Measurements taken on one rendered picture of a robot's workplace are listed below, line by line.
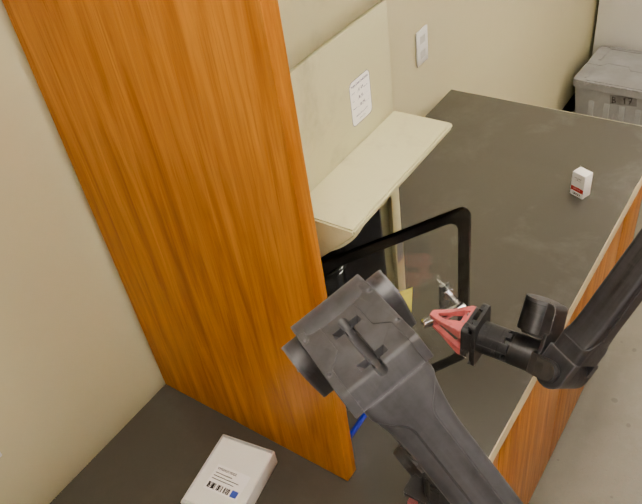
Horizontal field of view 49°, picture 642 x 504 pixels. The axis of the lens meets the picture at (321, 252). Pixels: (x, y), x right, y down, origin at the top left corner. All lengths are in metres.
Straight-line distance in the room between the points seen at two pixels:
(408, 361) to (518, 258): 1.30
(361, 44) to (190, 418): 0.86
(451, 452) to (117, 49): 0.68
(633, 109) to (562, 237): 2.07
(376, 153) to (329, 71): 0.17
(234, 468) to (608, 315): 0.74
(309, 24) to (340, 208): 0.27
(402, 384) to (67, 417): 1.07
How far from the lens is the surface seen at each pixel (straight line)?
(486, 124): 2.32
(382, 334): 0.55
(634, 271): 1.13
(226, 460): 1.44
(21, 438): 1.48
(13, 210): 1.27
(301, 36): 1.01
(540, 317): 1.21
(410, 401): 0.55
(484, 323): 1.26
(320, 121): 1.08
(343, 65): 1.11
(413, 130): 1.22
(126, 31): 0.97
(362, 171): 1.12
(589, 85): 3.88
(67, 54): 1.10
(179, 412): 1.59
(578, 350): 1.16
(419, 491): 1.10
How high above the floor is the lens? 2.15
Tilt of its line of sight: 41 degrees down
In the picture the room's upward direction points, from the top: 9 degrees counter-clockwise
